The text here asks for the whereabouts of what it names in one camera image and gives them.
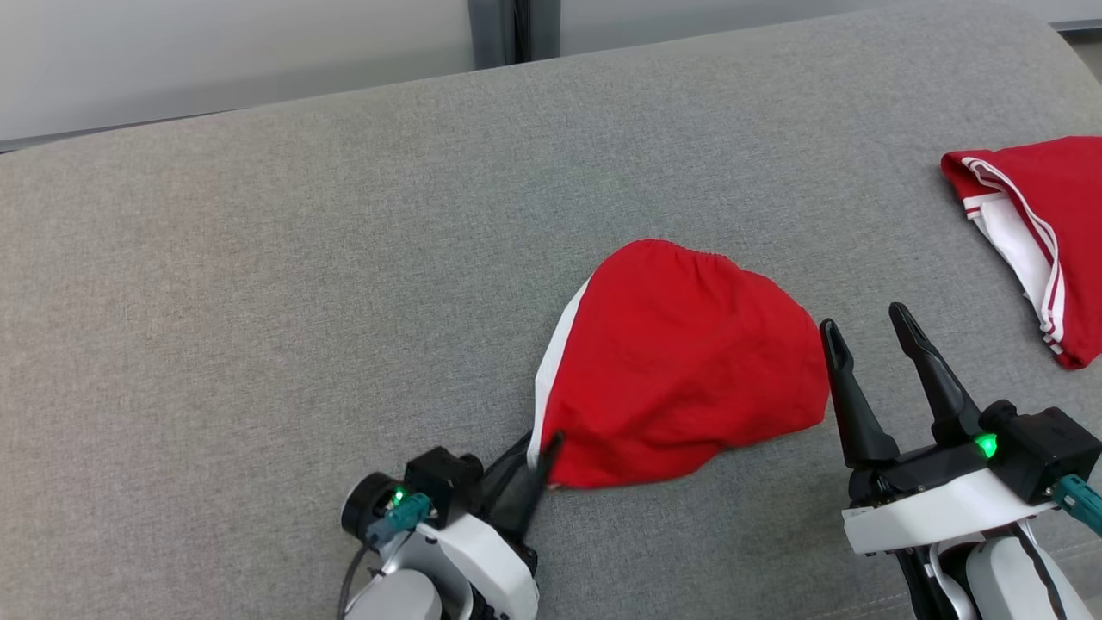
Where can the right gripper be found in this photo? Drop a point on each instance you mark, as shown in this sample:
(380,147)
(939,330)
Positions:
(921,512)

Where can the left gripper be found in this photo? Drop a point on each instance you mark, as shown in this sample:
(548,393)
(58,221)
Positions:
(495,568)

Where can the red shorts white stripe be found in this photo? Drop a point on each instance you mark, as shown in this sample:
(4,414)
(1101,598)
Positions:
(680,370)

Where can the red white basketball jersey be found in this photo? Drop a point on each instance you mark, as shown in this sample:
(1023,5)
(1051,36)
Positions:
(1076,198)

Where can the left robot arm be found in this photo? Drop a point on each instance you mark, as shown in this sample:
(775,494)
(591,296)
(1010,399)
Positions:
(405,598)

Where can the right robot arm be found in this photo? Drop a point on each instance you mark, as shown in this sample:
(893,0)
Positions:
(1007,577)

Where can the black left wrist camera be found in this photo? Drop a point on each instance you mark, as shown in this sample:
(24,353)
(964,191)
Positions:
(443,478)

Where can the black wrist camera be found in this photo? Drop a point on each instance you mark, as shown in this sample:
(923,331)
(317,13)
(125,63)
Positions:
(443,478)
(1050,448)

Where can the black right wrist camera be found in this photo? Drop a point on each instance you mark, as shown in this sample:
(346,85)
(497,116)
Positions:
(1050,448)

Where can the grey partition joint post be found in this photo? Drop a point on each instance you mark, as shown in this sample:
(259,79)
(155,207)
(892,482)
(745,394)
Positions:
(491,30)

